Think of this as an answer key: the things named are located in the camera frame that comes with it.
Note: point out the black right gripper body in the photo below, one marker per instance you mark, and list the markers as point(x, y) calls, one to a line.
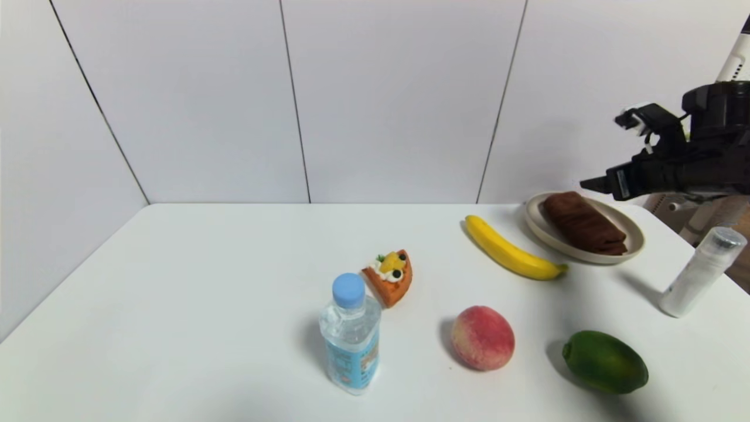
point(622, 183)

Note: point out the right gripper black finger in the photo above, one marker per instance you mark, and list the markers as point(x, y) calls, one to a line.
point(606, 183)

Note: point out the brown chocolate bread roll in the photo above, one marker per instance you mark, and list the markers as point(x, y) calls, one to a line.
point(586, 225)

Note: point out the beige round plate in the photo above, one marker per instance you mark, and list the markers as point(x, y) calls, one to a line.
point(548, 241)

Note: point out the white spray bottle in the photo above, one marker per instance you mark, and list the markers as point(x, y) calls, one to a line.
point(700, 272)

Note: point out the yellow banana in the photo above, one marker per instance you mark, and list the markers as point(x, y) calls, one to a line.
point(504, 252)

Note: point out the white pole with black band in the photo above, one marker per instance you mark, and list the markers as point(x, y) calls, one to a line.
point(735, 58)

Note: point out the green lime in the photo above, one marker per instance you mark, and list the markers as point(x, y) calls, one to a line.
point(606, 362)

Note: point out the red pink peach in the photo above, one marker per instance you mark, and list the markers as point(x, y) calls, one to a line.
point(483, 340)

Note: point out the clear water bottle blue cap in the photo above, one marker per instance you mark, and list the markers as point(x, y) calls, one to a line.
point(351, 346)

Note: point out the white desk frame with knob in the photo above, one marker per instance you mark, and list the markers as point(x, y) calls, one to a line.
point(712, 217)

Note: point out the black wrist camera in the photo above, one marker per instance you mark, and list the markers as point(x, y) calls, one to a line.
point(718, 108)

